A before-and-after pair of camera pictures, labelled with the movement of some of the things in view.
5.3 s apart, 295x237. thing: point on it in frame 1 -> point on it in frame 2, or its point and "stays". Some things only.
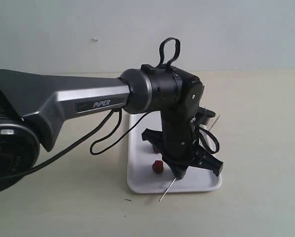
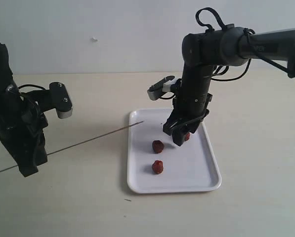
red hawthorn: [157, 166] stays
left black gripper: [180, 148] -> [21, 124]
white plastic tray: [148, 172] stays
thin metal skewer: [175, 178] -> [74, 144]
